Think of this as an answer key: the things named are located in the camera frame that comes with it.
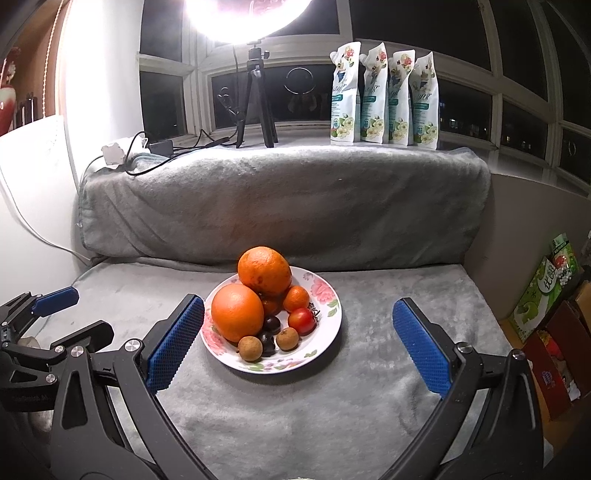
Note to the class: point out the grey fleece cushion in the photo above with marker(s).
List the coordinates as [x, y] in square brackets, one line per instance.
[277, 207]

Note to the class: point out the green printed carton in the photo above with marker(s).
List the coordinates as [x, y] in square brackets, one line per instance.
[545, 295]

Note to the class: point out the red cherry tomato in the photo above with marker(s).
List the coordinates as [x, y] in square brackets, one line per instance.
[302, 321]

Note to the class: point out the white power strip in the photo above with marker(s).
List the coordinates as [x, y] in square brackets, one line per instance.
[115, 152]

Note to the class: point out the brown longan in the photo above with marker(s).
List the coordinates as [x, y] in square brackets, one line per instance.
[250, 348]
[287, 339]

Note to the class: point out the tan cardboard box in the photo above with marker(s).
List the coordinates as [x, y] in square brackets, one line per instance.
[582, 295]

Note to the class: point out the red printed box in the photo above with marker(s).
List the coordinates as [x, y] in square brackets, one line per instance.
[549, 378]

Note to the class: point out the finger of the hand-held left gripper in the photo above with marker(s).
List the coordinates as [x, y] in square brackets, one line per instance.
[55, 299]
[92, 334]

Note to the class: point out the floral white plate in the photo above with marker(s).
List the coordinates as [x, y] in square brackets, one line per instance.
[318, 341]

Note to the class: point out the dark purple grape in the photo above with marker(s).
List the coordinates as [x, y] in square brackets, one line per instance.
[271, 324]
[268, 344]

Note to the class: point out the large smooth orange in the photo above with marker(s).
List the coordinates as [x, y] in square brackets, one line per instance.
[237, 312]

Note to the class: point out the black power adapter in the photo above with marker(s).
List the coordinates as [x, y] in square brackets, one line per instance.
[159, 147]

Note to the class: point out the speckled orange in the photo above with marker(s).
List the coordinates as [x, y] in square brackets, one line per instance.
[264, 270]

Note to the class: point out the red ornament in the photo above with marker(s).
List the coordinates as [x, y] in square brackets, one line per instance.
[7, 92]

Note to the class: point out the tangerine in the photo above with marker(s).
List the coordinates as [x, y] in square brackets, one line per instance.
[296, 298]

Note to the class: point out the white side panel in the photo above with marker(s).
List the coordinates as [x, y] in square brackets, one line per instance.
[32, 184]

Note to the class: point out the small kumquat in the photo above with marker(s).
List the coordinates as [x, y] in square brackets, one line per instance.
[271, 304]

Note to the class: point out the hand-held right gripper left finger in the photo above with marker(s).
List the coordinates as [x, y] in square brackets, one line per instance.
[178, 341]

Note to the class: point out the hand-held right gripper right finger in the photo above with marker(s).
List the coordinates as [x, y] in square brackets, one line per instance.
[422, 346]

